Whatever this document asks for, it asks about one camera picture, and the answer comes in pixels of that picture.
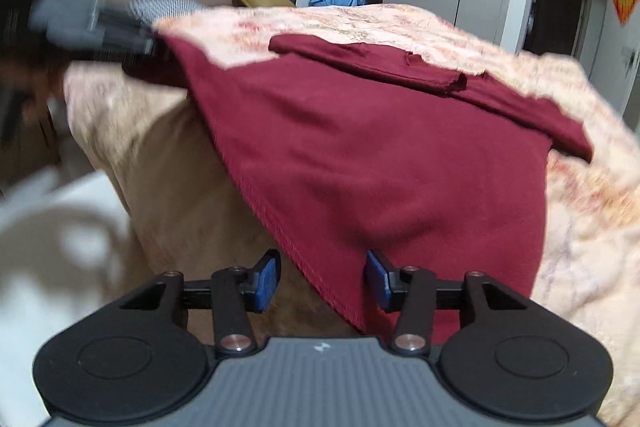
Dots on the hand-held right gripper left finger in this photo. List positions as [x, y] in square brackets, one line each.
[268, 282]

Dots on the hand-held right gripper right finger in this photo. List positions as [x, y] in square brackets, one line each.
[377, 282]

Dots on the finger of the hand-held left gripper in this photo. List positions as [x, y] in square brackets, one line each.
[100, 24]

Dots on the dark red long-sleeved sweater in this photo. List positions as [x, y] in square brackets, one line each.
[375, 157]

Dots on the houndstooth pillow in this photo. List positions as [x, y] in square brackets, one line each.
[165, 8]

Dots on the floral peach quilt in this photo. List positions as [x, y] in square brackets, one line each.
[575, 82]

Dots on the white room door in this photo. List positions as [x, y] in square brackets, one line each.
[627, 92]

